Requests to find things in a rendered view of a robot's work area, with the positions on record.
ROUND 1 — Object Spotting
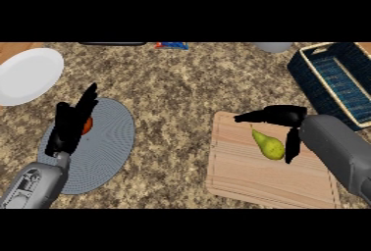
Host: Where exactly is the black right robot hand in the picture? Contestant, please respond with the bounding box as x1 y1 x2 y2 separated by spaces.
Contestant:
233 104 308 165

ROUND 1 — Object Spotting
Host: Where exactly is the black flat object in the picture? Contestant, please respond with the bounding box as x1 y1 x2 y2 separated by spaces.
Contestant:
76 41 147 47

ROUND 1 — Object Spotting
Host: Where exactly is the green pear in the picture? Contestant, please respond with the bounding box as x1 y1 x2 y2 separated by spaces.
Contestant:
248 124 286 161

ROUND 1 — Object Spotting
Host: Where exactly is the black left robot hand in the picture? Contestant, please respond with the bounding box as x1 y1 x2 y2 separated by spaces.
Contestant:
42 81 100 157

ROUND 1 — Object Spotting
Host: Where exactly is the white plate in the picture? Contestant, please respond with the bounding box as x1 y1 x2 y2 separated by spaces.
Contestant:
0 47 64 107

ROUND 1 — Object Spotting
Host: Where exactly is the wooden cutting board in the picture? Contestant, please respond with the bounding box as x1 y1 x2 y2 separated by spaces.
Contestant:
203 110 341 210

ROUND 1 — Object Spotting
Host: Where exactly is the round grey placemat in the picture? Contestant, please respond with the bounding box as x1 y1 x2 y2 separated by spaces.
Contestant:
36 97 137 196

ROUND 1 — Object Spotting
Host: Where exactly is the pale grey round object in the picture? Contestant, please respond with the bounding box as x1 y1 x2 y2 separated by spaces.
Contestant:
252 41 293 54

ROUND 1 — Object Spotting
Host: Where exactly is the dark blue wicker basket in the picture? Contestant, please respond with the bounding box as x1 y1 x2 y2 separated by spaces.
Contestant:
285 41 371 132

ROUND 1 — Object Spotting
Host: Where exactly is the orange fruit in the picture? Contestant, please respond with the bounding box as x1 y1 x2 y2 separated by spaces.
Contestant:
79 117 94 136

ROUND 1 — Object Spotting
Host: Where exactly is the blue and red object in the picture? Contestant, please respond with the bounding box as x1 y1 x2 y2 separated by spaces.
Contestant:
153 41 188 51

